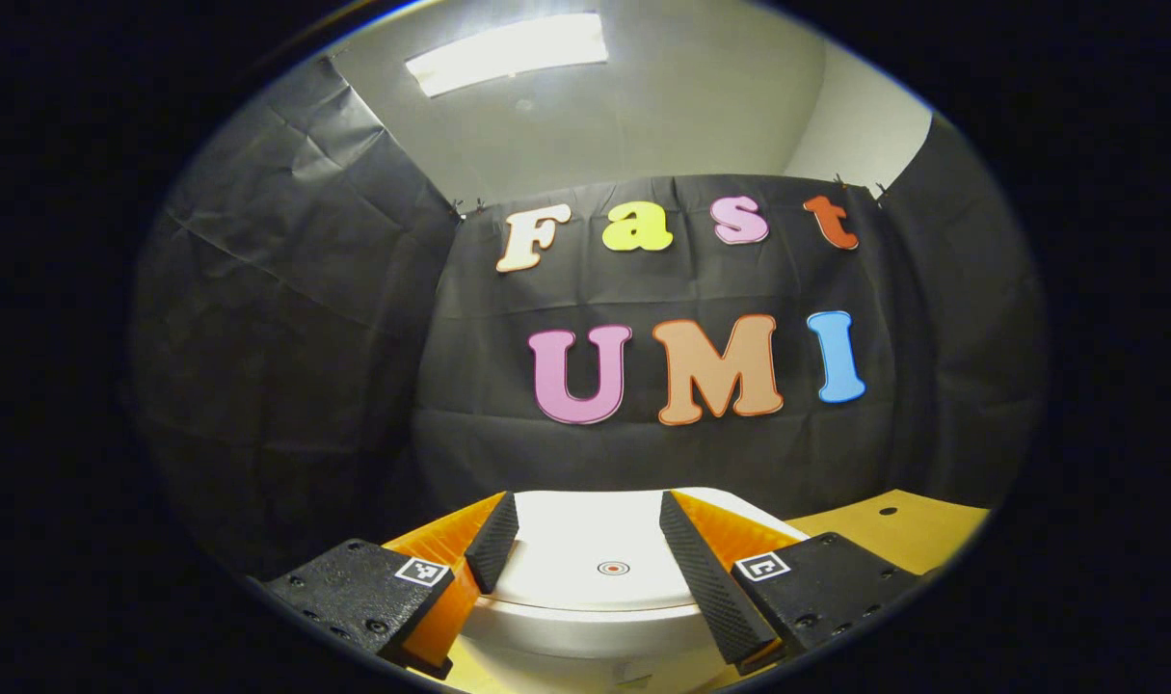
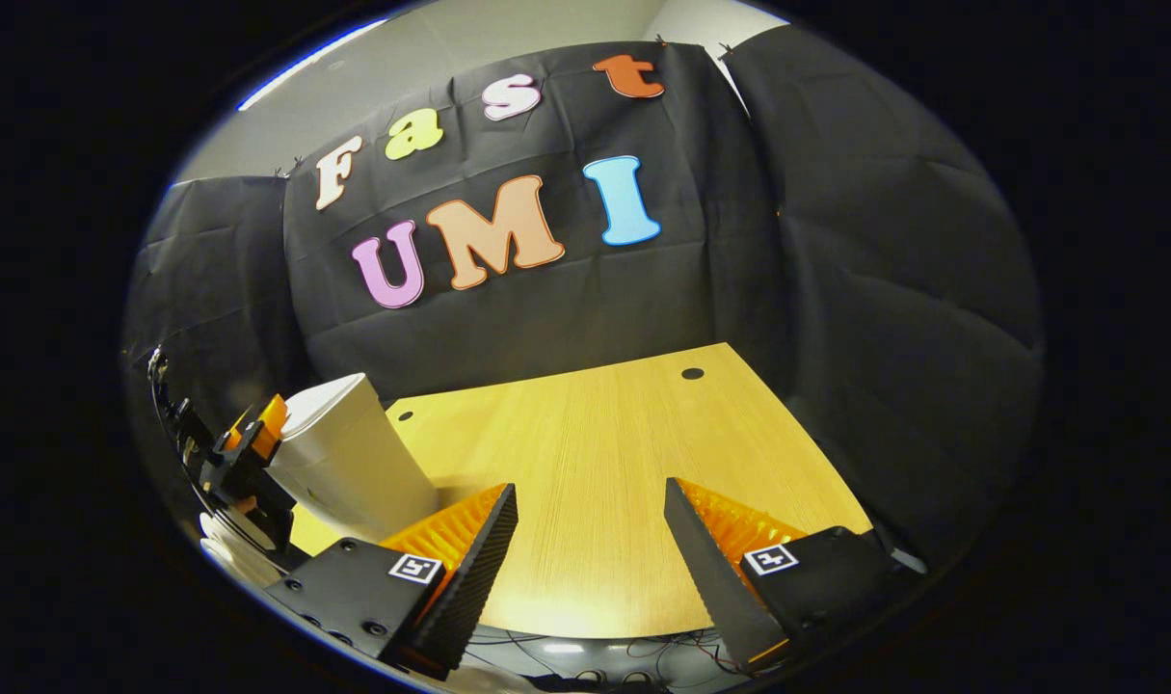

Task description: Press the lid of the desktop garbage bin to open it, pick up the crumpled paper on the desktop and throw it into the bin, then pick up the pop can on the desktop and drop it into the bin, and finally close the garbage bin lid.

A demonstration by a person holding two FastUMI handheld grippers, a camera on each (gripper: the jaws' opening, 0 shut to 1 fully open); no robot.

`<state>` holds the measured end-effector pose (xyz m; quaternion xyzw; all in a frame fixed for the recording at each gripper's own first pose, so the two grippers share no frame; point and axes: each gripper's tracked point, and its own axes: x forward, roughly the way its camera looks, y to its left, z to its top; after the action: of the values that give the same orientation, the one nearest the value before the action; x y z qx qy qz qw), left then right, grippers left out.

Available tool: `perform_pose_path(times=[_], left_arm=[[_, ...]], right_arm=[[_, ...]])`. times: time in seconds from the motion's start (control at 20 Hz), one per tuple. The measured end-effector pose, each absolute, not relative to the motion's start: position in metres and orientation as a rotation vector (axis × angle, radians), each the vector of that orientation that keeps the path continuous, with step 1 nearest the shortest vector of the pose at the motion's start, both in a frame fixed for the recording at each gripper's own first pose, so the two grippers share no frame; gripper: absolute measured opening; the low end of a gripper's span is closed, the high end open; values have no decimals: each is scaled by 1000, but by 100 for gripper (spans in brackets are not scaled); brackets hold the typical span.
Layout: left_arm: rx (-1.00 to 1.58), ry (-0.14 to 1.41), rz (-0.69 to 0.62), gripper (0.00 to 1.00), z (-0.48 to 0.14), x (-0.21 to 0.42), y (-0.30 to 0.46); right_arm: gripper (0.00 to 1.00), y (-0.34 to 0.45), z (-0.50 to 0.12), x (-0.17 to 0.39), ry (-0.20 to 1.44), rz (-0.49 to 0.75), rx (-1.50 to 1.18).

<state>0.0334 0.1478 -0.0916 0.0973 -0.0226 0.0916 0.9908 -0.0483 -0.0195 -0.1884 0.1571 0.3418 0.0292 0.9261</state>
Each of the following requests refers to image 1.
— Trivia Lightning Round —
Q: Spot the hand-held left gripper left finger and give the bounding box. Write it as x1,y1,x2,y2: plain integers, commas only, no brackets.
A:
262,491,521,681

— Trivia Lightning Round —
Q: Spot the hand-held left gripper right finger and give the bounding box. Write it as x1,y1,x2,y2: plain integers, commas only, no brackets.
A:
658,489,926,676

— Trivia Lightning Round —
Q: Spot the white desktop garbage bin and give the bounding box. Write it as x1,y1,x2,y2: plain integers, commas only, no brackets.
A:
447,487,810,694

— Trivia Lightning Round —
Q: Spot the wooden desktop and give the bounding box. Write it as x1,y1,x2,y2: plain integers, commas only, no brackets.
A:
440,489,991,694

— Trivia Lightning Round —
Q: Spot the black backdrop cloth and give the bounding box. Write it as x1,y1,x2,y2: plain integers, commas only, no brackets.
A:
132,53,1049,579

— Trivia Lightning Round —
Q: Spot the rectangular ceiling light panel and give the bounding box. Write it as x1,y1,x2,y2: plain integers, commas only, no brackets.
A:
405,13,608,97

